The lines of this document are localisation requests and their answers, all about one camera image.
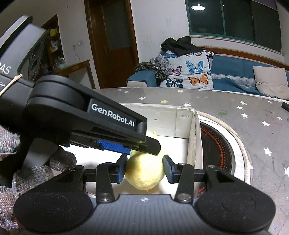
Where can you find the blue sofa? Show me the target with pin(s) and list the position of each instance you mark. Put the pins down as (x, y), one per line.
(228, 74)

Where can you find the grey patterned cloth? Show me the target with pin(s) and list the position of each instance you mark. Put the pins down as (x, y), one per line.
(159, 65)

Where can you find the white cardboard box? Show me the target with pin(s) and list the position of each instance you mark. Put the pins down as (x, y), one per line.
(172, 125)

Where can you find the beige cushion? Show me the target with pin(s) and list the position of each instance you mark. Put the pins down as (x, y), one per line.
(271, 81)

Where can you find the wooden side table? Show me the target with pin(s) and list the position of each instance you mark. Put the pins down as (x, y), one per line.
(84, 65)

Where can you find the gloved left hand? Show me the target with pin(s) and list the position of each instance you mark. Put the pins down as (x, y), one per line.
(28, 178)

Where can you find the green framed window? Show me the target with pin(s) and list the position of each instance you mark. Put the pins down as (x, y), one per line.
(250, 21)

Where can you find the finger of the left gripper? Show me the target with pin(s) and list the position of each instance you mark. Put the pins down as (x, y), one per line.
(143, 143)

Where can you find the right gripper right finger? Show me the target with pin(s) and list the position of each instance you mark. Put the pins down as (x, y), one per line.
(183, 175)

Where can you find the dark wooden door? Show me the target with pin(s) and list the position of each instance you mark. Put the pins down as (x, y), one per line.
(113, 41)

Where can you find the black clothes pile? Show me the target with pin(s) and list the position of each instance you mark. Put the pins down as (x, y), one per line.
(180, 47)

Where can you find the butterfly print pillow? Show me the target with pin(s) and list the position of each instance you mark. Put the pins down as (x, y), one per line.
(189, 71)

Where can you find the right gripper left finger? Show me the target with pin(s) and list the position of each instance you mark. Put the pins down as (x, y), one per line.
(106, 175)

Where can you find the round induction cooktop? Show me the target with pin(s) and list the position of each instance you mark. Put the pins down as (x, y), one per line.
(223, 147)

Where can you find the yellow plush chick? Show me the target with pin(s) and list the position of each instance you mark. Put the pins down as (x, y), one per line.
(144, 171)

